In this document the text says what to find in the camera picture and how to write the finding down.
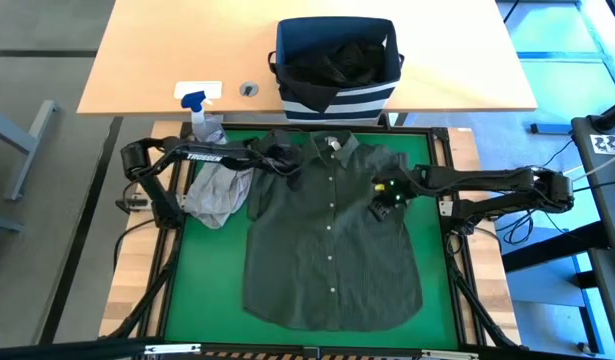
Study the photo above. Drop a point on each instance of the white paper with markers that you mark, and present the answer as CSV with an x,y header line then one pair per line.
x,y
607,144

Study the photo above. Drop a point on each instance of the grey heathered t-shirt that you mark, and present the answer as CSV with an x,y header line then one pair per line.
x,y
217,195

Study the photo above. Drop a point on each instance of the dark green garment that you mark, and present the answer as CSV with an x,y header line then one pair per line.
x,y
332,240

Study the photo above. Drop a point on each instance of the navy white striped laundry bin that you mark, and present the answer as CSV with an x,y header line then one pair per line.
x,y
337,107

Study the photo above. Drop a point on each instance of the clear spray bottle blue trigger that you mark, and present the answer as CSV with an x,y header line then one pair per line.
x,y
207,127

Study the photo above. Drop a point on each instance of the black garment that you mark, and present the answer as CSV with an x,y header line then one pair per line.
x,y
332,65

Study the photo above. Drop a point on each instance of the grey metal desk leg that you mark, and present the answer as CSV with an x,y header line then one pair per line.
x,y
27,145

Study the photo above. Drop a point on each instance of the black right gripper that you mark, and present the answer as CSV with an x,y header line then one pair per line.
x,y
394,187

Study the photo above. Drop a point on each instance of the light wooden desk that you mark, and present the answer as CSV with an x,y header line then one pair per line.
x,y
187,45

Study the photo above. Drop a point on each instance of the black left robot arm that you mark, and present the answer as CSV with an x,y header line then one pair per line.
x,y
157,160

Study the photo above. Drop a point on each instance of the black aluminium table frame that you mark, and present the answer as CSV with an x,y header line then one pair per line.
x,y
312,127

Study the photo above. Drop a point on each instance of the grey side desk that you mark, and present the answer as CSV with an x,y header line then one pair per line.
x,y
607,200

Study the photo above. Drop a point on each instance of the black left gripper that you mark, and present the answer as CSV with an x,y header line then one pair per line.
x,y
277,157

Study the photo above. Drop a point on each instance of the white rectangular desk grommet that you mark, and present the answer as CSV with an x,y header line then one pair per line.
x,y
197,87

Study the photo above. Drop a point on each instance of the wooden workbench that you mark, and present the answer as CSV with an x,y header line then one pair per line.
x,y
132,260

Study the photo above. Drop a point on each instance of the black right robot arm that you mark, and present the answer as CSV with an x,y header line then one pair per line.
x,y
487,182

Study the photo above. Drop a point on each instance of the round grey desk grommet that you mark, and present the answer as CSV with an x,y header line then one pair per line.
x,y
249,89

